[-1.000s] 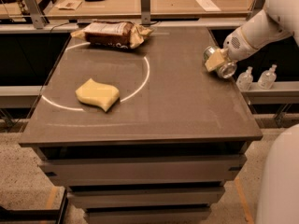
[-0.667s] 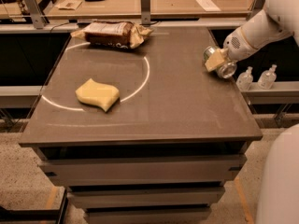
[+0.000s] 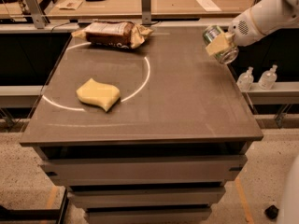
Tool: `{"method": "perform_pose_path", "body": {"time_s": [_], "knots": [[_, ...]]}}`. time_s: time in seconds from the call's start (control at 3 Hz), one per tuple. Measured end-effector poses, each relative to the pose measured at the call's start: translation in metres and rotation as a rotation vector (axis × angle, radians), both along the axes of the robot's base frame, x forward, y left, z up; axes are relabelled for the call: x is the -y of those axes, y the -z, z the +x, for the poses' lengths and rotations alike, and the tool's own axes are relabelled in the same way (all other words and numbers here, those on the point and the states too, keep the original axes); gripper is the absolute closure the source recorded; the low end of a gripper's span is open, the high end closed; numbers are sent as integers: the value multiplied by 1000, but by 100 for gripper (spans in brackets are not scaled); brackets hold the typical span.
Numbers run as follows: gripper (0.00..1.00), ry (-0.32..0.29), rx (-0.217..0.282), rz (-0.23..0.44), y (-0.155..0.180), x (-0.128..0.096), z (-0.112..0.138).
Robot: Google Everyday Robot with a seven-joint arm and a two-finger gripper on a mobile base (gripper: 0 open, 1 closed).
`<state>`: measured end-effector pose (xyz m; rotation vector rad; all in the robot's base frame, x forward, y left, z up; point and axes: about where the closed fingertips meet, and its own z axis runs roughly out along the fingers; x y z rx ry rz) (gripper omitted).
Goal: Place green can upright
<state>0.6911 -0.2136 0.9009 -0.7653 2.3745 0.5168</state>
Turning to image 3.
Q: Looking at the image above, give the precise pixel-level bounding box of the grey drawer cabinet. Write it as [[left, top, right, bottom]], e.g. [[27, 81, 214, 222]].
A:
[[21, 26, 263, 224]]

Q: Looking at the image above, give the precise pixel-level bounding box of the white paper sheet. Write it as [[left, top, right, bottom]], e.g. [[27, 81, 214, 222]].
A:
[[197, 0, 221, 12]]

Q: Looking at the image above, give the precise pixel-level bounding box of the black chair caster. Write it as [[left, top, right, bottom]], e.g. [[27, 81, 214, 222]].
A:
[[264, 205, 279, 219]]

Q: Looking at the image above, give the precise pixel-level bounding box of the clear bottle right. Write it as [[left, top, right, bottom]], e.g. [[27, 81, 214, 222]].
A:
[[258, 64, 278, 90]]

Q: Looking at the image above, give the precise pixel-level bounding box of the small paper card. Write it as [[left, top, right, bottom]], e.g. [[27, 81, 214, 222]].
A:
[[58, 0, 82, 10]]

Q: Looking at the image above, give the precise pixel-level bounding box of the brown chip bag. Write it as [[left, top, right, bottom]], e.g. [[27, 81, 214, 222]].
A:
[[72, 21, 153, 49]]

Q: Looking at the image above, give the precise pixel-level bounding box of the green soda can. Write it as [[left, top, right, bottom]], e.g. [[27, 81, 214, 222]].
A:
[[203, 25, 239, 64]]

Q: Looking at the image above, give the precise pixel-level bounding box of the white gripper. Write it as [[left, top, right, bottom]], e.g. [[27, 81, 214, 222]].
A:
[[206, 8, 264, 56]]

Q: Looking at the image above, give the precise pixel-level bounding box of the yellow sponge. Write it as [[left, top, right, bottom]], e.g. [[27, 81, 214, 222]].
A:
[[76, 78, 121, 112]]

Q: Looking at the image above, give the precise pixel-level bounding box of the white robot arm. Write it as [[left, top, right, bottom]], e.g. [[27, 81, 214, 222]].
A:
[[206, 0, 299, 56]]

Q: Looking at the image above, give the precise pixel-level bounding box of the wooden back desk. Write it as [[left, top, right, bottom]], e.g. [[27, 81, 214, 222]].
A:
[[48, 0, 254, 20]]

